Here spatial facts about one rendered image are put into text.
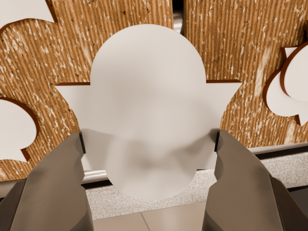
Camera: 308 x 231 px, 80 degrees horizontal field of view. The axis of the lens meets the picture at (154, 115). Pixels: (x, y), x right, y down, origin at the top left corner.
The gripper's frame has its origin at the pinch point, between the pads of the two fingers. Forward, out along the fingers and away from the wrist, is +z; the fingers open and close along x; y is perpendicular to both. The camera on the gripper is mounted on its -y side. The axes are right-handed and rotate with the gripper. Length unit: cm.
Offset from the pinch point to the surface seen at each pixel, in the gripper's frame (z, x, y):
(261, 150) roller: 13.0, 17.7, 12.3
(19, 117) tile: 8.8, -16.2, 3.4
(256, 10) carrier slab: 11.3, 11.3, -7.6
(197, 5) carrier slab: 11.0, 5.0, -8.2
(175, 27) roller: 12.5, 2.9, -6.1
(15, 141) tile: 8.6, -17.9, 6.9
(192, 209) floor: 104, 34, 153
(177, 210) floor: 103, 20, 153
